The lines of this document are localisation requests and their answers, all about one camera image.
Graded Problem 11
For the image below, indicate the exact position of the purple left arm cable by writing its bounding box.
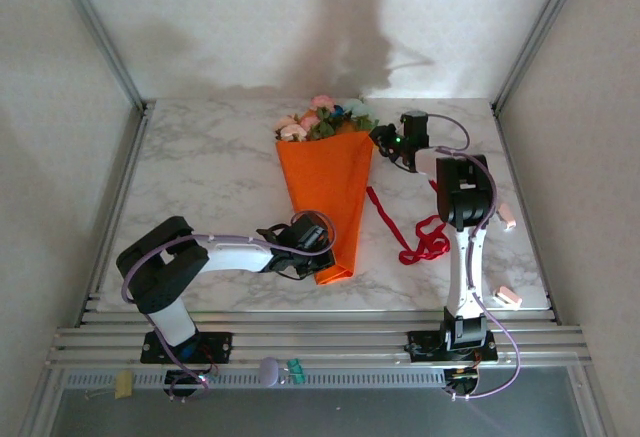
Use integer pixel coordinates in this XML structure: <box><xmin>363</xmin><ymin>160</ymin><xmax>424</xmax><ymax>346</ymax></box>
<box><xmin>122</xmin><ymin>210</ymin><xmax>338</xmax><ymax>403</ymax></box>

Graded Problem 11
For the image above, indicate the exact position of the yellow binder clip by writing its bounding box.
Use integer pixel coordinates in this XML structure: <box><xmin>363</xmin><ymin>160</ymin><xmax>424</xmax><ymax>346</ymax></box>
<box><xmin>84</xmin><ymin>369</ymin><xmax>135</xmax><ymax>401</ymax></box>

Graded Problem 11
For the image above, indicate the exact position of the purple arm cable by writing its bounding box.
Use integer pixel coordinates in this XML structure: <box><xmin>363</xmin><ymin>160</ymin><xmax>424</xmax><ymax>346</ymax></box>
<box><xmin>428</xmin><ymin>113</ymin><xmax>522</xmax><ymax>401</ymax></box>
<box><xmin>122</xmin><ymin>210</ymin><xmax>338</xmax><ymax>403</ymax></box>

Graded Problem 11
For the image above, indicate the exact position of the grey slotted cable duct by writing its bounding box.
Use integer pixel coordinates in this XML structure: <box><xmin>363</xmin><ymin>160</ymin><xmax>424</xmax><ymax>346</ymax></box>
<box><xmin>64</xmin><ymin>369</ymin><xmax>449</xmax><ymax>391</ymax></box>

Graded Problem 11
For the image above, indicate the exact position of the aluminium frame post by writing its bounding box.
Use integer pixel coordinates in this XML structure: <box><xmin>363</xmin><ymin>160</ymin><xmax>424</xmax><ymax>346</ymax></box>
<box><xmin>491</xmin><ymin>0</ymin><xmax>592</xmax><ymax>112</ymax></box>
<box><xmin>47</xmin><ymin>0</ymin><xmax>157</xmax><ymax>114</ymax></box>

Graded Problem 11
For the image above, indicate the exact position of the aluminium table side rail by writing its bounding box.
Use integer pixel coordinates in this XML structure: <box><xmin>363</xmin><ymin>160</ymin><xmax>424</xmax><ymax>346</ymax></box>
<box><xmin>492</xmin><ymin>104</ymin><xmax>561</xmax><ymax>321</ymax></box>
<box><xmin>74</xmin><ymin>101</ymin><xmax>154</xmax><ymax>328</ymax></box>

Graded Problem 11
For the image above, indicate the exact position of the small circuit board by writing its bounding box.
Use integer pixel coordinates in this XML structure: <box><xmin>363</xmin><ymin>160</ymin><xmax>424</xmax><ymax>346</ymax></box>
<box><xmin>443</xmin><ymin>366</ymin><xmax>482</xmax><ymax>401</ymax></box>
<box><xmin>163</xmin><ymin>369</ymin><xmax>214</xmax><ymax>403</ymax></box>

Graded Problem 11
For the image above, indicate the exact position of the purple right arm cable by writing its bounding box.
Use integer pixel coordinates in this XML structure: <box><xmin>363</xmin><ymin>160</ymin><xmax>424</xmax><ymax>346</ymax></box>
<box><xmin>428</xmin><ymin>113</ymin><xmax>522</xmax><ymax>401</ymax></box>

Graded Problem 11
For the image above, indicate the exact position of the aluminium frame rail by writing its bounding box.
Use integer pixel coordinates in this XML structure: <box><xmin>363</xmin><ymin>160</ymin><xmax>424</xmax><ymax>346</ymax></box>
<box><xmin>44</xmin><ymin>309</ymin><xmax>594</xmax><ymax>372</ymax></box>

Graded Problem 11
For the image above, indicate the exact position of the purple oval pebble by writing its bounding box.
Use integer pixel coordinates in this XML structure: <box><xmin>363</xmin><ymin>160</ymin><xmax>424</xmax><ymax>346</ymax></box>
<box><xmin>257</xmin><ymin>356</ymin><xmax>280</xmax><ymax>388</ymax></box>

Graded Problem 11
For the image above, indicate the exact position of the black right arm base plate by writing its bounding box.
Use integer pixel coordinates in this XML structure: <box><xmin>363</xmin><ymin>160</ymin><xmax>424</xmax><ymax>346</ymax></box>
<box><xmin>407</xmin><ymin>330</ymin><xmax>500</xmax><ymax>364</ymax></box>

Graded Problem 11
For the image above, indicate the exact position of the small pink block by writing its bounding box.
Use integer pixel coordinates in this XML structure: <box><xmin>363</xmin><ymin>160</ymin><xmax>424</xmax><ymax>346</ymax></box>
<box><xmin>493</xmin><ymin>285</ymin><xmax>524</xmax><ymax>309</ymax></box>

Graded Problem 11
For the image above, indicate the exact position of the pink fake flower bunch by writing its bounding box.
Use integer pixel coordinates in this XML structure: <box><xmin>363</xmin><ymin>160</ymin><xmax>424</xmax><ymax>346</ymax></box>
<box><xmin>274</xmin><ymin>95</ymin><xmax>336</xmax><ymax>142</ymax></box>

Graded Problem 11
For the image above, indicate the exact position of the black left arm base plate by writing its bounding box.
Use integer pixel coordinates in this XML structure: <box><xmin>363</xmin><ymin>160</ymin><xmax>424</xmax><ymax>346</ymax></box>
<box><xmin>140</xmin><ymin>331</ymin><xmax>234</xmax><ymax>365</ymax></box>

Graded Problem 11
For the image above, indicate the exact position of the red ribbon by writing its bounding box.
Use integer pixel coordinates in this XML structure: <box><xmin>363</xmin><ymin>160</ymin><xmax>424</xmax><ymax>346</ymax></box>
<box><xmin>366</xmin><ymin>179</ymin><xmax>451</xmax><ymax>264</ymax></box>

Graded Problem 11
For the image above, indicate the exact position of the orange wrapping paper sheet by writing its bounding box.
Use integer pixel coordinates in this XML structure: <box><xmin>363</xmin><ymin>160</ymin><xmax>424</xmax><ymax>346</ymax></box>
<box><xmin>275</xmin><ymin>130</ymin><xmax>375</xmax><ymax>286</ymax></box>

